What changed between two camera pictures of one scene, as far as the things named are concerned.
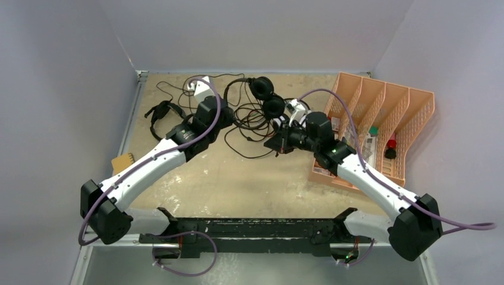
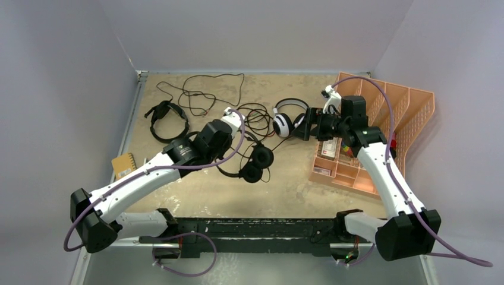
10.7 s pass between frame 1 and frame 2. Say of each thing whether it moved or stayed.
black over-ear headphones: moved
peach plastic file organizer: stayed
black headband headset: stayed
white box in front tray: stayed
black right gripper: moved
